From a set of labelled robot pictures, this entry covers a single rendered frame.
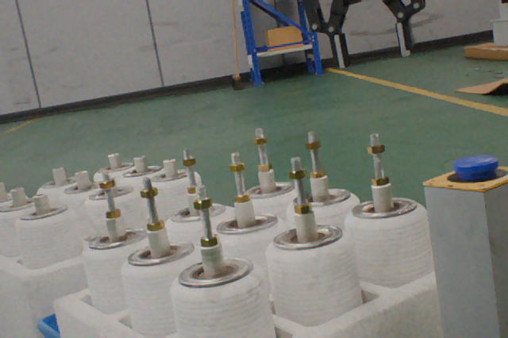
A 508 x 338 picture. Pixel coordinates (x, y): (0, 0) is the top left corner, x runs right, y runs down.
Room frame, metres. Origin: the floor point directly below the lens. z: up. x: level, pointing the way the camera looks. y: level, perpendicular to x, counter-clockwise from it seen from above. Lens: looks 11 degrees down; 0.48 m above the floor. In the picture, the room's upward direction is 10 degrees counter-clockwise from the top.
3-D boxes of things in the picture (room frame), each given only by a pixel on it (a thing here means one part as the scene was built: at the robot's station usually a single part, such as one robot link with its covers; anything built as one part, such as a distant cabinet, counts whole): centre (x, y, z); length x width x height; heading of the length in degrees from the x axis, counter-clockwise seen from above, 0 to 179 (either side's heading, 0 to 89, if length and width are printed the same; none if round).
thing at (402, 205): (0.82, -0.14, 0.25); 0.08 x 0.08 x 0.01
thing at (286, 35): (6.84, -0.47, 0.36); 0.31 x 0.25 x 0.20; 92
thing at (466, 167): (0.65, -0.20, 0.32); 0.04 x 0.04 x 0.02
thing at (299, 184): (0.76, -0.04, 0.30); 0.01 x 0.01 x 0.08; 10
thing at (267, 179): (1.02, -0.01, 0.26); 0.02 x 0.02 x 0.03
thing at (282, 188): (1.02, -0.01, 0.25); 0.08 x 0.08 x 0.01
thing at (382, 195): (0.82, -0.14, 0.26); 0.02 x 0.02 x 0.03
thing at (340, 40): (0.83, -0.12, 0.44); 0.02 x 0.01 x 0.04; 156
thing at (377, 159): (0.82, -0.14, 0.30); 0.01 x 0.01 x 0.08; 79
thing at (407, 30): (0.80, -0.20, 0.45); 0.03 x 0.01 x 0.05; 66
